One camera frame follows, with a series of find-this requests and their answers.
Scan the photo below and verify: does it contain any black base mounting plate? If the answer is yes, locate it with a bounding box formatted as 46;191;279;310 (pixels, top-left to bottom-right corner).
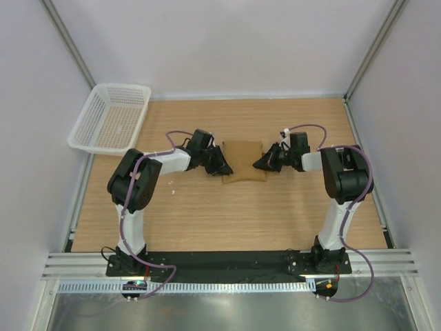
105;249;352;284

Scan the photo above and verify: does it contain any slotted grey cable duct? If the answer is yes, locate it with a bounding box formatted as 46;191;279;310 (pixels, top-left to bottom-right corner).
57;279;316;295

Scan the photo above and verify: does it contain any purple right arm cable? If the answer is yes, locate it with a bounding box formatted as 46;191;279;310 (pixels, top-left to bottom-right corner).
280;123;376;303

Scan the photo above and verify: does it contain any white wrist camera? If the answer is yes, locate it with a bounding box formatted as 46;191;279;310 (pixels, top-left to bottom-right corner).
210;132;216;146
280;128;290;144

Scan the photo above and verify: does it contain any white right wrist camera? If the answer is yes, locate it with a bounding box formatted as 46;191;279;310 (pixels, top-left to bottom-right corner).
280;128;290;144

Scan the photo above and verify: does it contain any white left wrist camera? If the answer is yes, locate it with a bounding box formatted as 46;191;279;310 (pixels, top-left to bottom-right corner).
210;132;216;146

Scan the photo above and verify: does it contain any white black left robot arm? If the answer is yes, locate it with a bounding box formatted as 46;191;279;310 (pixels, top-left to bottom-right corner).
106;129;234;276

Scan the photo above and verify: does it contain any aluminium frame rail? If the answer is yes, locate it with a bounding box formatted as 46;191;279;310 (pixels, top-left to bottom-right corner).
43;249;418;283

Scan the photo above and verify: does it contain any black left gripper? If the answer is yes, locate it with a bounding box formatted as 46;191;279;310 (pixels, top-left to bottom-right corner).
199;145;233;176

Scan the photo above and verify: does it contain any tan ribbed tank top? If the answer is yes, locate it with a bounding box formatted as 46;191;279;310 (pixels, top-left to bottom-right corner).
222;140;267;184

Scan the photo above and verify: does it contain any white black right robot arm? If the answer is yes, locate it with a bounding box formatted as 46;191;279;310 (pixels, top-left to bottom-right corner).
253;132;373;273

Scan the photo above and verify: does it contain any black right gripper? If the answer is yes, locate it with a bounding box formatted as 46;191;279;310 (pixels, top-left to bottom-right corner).
254;141;296;173

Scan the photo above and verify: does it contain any white perforated plastic basket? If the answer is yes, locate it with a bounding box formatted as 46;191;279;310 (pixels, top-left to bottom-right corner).
68;83;152;156

